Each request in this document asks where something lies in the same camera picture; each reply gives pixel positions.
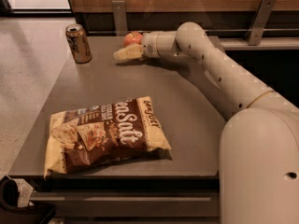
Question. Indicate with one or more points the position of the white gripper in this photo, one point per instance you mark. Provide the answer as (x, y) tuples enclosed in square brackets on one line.
[(149, 45)]

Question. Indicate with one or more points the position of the red apple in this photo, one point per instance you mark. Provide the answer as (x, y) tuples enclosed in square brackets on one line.
[(132, 38)]

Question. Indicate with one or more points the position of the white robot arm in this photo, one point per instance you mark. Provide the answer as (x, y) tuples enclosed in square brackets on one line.
[(259, 147)]

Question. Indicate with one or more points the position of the gold soda can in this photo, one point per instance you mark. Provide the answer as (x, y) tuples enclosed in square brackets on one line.
[(78, 43)]

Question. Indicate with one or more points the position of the brown sea salt chip bag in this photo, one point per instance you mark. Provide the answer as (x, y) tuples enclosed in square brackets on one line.
[(103, 134)]

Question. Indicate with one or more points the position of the left metal bracket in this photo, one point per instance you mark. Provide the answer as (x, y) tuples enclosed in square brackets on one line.
[(120, 19)]

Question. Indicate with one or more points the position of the metal bracket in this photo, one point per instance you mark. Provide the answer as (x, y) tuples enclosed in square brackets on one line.
[(255, 32), (120, 19)]

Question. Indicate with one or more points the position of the right metal bracket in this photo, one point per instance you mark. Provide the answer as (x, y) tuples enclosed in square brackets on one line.
[(255, 32)]

